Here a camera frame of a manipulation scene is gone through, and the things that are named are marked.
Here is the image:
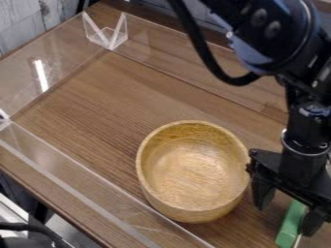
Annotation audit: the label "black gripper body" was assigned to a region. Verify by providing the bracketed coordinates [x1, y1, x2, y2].
[246, 145, 331, 222]

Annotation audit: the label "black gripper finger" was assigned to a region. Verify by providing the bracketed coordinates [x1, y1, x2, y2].
[253, 174, 276, 210]
[301, 208, 330, 237]

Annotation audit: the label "green rectangular block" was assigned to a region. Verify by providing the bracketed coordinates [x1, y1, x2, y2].
[276, 201, 308, 248]

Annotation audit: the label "brown wooden bowl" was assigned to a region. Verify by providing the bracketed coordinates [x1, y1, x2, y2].
[137, 120, 250, 224]

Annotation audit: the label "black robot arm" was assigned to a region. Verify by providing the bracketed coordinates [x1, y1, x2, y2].
[203, 0, 331, 236]

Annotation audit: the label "clear acrylic tray walls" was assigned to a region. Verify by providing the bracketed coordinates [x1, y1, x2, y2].
[0, 11, 331, 248]

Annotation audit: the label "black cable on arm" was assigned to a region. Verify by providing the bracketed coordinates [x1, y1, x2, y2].
[167, 0, 264, 87]

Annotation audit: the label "clear acrylic corner bracket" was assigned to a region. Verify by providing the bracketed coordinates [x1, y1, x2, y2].
[82, 12, 129, 51]

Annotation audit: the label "black cable lower left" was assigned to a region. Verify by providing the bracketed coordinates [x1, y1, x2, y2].
[0, 222, 66, 248]

